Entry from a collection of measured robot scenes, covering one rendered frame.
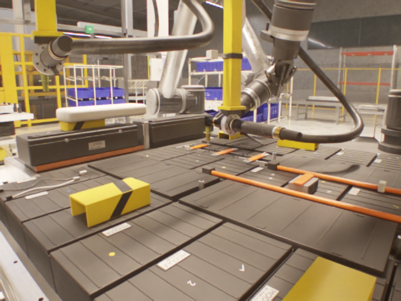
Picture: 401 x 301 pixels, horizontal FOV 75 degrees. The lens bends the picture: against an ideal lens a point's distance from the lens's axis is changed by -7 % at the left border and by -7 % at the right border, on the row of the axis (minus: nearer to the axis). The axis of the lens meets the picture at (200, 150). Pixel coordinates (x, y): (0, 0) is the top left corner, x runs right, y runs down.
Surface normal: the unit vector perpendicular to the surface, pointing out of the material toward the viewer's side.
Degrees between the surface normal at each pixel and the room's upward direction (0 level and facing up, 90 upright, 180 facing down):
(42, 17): 90
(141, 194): 90
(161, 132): 90
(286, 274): 0
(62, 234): 0
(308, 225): 0
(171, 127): 90
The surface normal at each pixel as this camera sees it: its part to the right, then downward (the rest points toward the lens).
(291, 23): -0.33, 0.53
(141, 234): 0.00, -0.97
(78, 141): 0.75, 0.15
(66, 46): 0.56, 0.18
